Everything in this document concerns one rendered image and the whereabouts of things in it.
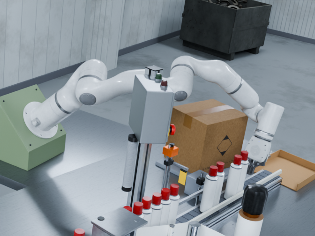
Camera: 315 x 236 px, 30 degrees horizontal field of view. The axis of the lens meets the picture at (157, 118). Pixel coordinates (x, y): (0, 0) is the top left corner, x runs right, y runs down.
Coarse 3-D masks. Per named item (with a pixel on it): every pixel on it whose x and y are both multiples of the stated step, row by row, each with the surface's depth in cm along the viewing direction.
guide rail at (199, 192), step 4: (268, 156) 282; (224, 180) 253; (196, 192) 238; (200, 192) 240; (188, 196) 235; (192, 196) 235; (196, 196) 238; (180, 200) 231; (184, 200) 231; (188, 200) 234; (180, 204) 230
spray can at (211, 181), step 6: (210, 168) 234; (216, 168) 234; (210, 174) 234; (216, 174) 234; (210, 180) 234; (216, 180) 234; (204, 186) 237; (210, 186) 235; (216, 186) 236; (204, 192) 237; (210, 192) 236; (204, 198) 237; (210, 198) 237; (204, 204) 238; (210, 204) 238; (204, 210) 239
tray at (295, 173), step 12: (276, 156) 315; (288, 156) 314; (264, 168) 300; (276, 168) 302; (288, 168) 304; (300, 168) 306; (312, 168) 307; (288, 180) 291; (300, 180) 293; (312, 180) 295
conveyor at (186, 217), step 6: (258, 174) 282; (264, 174) 283; (270, 174) 283; (246, 180) 274; (252, 180) 275; (258, 180) 275; (270, 180) 277; (222, 198) 254; (240, 198) 257; (228, 204) 250; (192, 210) 241; (198, 210) 242; (222, 210) 245; (180, 216) 235; (186, 216) 236; (192, 216) 237; (210, 216) 239; (180, 222) 231
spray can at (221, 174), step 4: (216, 164) 239; (220, 164) 237; (224, 164) 238; (220, 168) 238; (220, 172) 239; (220, 176) 238; (224, 176) 240; (220, 180) 239; (220, 184) 240; (220, 188) 241; (216, 192) 241; (220, 192) 242; (216, 196) 242; (216, 200) 242; (216, 204) 243
